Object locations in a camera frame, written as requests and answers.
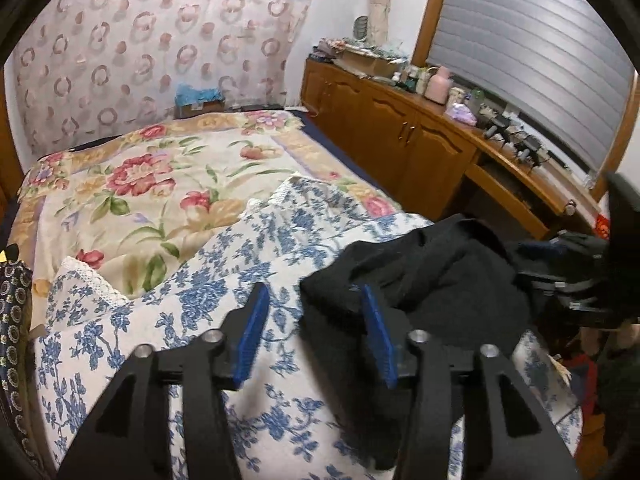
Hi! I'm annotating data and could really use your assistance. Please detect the purple soft pouch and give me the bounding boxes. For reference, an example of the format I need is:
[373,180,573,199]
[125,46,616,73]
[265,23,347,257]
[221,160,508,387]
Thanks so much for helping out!
[445,102,477,126]

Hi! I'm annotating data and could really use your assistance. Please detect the beige tied window curtain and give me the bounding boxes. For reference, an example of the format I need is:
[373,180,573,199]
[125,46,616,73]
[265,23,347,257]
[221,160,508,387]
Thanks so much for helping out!
[367,0,401,43]

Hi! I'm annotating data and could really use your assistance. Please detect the sheer circle-print curtain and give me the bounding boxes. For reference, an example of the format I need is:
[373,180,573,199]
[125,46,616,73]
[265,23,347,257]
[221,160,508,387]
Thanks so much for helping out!
[5,0,315,158]

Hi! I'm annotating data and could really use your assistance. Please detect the wooden window frame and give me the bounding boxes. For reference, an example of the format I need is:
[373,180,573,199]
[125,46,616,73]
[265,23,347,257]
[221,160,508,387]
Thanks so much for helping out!
[410,0,640,191]

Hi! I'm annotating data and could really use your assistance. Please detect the colourful fabric pile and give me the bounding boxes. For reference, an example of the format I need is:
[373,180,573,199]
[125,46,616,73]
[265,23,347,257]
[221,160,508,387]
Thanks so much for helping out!
[310,37,351,64]

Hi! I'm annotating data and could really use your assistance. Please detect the grey window blind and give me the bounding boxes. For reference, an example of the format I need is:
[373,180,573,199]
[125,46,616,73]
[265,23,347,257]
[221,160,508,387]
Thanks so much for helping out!
[427,0,636,171]

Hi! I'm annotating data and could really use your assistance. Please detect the cream floral blanket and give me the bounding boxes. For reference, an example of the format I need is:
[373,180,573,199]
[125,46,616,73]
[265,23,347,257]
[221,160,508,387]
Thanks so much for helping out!
[10,110,406,311]

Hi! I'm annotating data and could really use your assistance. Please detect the open cardboard box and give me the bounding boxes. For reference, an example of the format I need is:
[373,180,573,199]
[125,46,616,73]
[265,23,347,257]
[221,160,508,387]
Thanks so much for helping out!
[340,45,408,79]

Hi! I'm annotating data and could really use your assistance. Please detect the dark circle-patterned folded cloth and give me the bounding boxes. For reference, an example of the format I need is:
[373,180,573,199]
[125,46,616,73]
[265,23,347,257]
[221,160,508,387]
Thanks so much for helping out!
[0,260,37,461]

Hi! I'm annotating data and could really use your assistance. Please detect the white blue-floral bed sheet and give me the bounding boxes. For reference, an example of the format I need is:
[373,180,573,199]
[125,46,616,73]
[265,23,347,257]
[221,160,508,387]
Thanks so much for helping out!
[32,175,586,480]

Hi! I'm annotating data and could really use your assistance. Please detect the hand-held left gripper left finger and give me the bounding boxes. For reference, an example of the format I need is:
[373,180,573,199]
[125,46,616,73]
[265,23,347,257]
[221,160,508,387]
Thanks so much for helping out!
[55,282,272,480]

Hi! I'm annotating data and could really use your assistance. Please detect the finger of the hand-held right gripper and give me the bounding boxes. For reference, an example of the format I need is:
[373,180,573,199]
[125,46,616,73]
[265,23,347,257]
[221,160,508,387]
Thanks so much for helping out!
[515,232,608,267]
[520,270,601,295]

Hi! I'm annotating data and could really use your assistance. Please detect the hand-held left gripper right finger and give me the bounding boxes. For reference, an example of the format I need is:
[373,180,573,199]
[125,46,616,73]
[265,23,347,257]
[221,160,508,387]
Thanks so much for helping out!
[360,284,583,480]

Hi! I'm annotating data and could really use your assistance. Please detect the light blue crumpled cloth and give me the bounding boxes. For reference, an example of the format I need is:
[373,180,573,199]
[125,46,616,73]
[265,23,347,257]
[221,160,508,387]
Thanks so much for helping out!
[175,84,223,106]

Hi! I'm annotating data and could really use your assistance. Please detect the small brown cardboard box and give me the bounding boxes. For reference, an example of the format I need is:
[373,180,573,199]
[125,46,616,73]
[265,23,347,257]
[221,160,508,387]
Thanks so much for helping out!
[175,100,226,119]

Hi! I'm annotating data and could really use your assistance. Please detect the black pants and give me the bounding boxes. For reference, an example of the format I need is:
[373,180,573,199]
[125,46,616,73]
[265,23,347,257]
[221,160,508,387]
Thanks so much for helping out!
[300,215,608,471]

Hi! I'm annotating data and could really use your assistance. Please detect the long wooden cabinet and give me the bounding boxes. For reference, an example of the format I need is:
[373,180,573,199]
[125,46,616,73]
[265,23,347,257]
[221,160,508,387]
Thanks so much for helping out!
[300,55,601,241]

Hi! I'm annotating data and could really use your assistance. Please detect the brown louvred wooden wardrobe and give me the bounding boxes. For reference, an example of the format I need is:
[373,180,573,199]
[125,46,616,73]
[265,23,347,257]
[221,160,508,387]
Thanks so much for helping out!
[0,67,24,196]

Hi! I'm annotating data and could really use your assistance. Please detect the pink bottle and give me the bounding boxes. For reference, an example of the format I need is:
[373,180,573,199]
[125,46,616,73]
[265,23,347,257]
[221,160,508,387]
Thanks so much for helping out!
[424,66,451,104]

